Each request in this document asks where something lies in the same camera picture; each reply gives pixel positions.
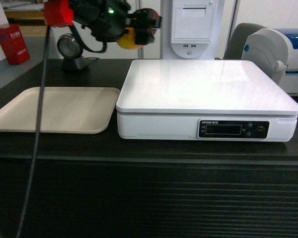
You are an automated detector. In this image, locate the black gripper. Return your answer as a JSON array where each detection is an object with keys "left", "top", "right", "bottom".
[{"left": 69, "top": 0, "right": 162, "bottom": 45}]

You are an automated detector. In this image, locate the dark red mango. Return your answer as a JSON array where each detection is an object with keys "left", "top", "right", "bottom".
[{"left": 117, "top": 8, "right": 162, "bottom": 50}]

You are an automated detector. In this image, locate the white checkout scale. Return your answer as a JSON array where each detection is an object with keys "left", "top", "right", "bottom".
[{"left": 116, "top": 59, "right": 298, "bottom": 142}]

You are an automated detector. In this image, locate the black checkout counter cabinet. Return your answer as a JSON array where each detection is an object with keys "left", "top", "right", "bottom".
[{"left": 0, "top": 58, "right": 298, "bottom": 238}]

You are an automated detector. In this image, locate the white POS terminal stand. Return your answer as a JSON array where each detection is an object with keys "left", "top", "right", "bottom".
[{"left": 160, "top": 0, "right": 239, "bottom": 60}]

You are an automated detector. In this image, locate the black barcode scanner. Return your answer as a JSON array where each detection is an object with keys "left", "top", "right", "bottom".
[{"left": 57, "top": 34, "right": 89, "bottom": 72}]

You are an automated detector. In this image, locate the beige plastic tray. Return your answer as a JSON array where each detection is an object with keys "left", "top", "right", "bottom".
[{"left": 0, "top": 87, "right": 120, "bottom": 134}]

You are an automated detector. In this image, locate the red fire extinguisher box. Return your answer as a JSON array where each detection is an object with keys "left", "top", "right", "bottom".
[{"left": 0, "top": 24, "right": 30, "bottom": 64}]

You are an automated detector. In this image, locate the white blue label printer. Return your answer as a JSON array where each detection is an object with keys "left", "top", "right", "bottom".
[{"left": 242, "top": 28, "right": 298, "bottom": 95}]

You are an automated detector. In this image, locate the red wrist camera mount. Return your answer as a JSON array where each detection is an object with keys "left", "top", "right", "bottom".
[{"left": 43, "top": 0, "right": 74, "bottom": 28}]

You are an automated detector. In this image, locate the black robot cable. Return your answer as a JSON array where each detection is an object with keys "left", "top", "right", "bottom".
[{"left": 15, "top": 24, "right": 51, "bottom": 238}]

